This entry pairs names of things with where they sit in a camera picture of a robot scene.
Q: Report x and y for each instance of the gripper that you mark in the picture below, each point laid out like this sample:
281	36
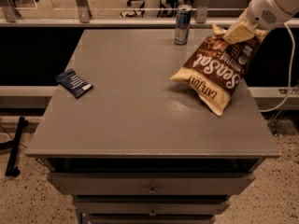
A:
263	12

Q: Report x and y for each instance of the brown sea salt chip bag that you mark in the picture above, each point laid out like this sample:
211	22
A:
215	69

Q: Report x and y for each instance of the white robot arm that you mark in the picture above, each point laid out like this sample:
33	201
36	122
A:
259	18

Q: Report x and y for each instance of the blue rxbar blueberry bar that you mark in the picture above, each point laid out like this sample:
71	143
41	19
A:
73	83

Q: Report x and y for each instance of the blue silver energy drink can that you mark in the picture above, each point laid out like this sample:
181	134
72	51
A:
183	24

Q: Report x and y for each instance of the black office chair centre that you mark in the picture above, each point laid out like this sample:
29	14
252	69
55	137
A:
151	8

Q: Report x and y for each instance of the grey drawer cabinet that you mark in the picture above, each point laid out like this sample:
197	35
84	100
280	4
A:
136	119

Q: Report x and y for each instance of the middle grey drawer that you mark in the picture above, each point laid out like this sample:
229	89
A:
158	206

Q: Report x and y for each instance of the bottom grey drawer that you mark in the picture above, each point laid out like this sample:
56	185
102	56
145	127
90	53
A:
140	219

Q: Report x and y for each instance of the black stand leg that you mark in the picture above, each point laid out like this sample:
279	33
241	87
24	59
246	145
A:
12	169

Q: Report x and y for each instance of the grey railing frame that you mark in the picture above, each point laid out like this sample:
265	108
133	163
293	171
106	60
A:
116	13

